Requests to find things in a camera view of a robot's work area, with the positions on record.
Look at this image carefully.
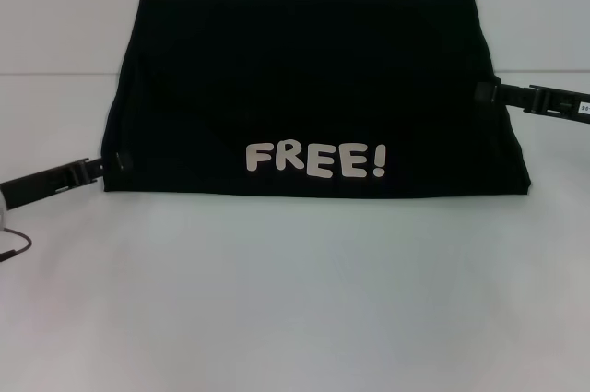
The black shirt with FREE print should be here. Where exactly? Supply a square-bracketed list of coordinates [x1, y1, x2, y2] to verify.
[101, 0, 534, 195]

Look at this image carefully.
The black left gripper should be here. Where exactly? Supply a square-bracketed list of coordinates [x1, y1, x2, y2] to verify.
[0, 150, 134, 213]

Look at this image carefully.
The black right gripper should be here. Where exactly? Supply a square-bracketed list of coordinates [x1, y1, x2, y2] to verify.
[474, 78, 590, 128]

